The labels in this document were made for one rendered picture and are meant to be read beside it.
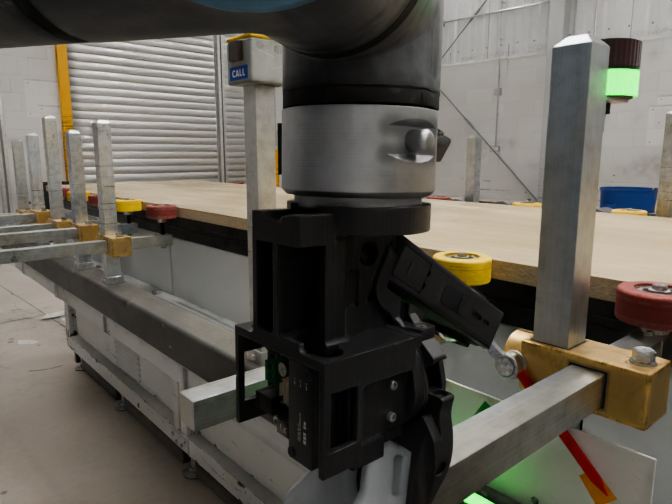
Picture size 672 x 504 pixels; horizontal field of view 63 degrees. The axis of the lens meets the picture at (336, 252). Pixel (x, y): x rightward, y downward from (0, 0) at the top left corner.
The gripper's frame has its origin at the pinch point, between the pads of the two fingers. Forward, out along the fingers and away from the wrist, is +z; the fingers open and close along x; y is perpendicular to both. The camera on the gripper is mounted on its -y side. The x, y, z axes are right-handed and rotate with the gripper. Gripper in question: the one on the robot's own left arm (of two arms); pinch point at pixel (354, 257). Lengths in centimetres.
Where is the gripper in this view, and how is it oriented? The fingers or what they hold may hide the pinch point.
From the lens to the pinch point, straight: 57.3
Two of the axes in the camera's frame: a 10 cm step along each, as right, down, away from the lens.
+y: -8.7, -0.9, 4.8
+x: -4.8, 1.5, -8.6
